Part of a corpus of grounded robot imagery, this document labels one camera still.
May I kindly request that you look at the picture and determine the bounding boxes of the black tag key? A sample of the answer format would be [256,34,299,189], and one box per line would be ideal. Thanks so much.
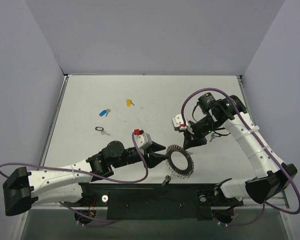
[94,126,110,136]
[162,175,171,186]
[209,133,220,143]

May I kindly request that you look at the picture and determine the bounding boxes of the metal key organizer disc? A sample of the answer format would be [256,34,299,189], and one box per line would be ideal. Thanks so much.
[165,144,194,179]

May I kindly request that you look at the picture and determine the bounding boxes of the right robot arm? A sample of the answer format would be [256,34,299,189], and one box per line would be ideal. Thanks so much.
[174,92,298,205]

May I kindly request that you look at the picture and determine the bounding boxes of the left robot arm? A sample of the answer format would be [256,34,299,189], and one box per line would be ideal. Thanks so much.
[2,140,167,216]

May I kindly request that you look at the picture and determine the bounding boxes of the blue tag key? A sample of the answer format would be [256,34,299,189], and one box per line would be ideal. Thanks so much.
[99,109,111,117]

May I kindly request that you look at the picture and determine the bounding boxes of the yellow tag key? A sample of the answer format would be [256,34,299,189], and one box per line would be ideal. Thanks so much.
[126,99,135,107]

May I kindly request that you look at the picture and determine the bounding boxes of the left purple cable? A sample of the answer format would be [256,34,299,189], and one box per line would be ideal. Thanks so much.
[0,132,150,228]

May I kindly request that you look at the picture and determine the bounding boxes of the purple cable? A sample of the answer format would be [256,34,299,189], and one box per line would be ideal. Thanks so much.
[181,87,300,227]
[0,132,150,228]

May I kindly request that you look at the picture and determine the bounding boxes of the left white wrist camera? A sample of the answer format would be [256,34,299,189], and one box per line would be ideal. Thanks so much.
[132,129,153,150]

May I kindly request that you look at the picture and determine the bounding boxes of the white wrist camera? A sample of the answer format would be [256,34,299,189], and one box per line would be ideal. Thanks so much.
[132,129,153,150]
[171,114,190,132]

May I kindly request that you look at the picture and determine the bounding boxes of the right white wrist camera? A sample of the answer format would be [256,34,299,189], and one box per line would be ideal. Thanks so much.
[171,114,190,132]

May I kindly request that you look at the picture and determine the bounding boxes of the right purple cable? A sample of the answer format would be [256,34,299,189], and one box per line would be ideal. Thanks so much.
[181,87,300,227]

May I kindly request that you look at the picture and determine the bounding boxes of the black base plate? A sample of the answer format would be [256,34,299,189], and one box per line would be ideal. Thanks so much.
[72,183,243,221]

